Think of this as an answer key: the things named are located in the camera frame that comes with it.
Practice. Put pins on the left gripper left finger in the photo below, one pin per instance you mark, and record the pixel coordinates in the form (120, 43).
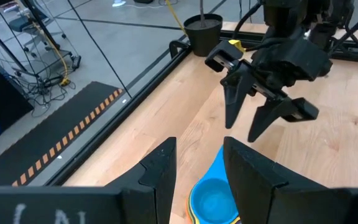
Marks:
(154, 193)

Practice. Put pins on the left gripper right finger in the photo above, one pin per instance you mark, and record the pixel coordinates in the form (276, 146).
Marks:
(259, 193)

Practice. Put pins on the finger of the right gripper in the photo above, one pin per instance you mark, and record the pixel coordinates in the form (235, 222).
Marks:
(269, 115)
(236, 93)

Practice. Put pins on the teal measuring cup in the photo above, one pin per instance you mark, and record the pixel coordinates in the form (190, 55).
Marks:
(211, 202)

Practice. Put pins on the orange measuring cup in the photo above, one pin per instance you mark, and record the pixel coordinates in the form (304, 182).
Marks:
(187, 217)

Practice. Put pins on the green plant in black pot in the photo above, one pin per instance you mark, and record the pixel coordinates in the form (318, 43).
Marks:
(202, 37)

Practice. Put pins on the large black hazard-striped mat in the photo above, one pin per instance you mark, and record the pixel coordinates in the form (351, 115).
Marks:
(42, 133)

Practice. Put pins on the black floor case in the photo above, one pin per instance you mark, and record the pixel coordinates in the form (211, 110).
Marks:
(2, 93)

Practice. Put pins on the grey office chair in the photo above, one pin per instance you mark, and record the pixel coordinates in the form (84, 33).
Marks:
(26, 23)

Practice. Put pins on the black aluminium table frame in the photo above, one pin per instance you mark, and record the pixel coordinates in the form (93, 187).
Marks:
(110, 132)

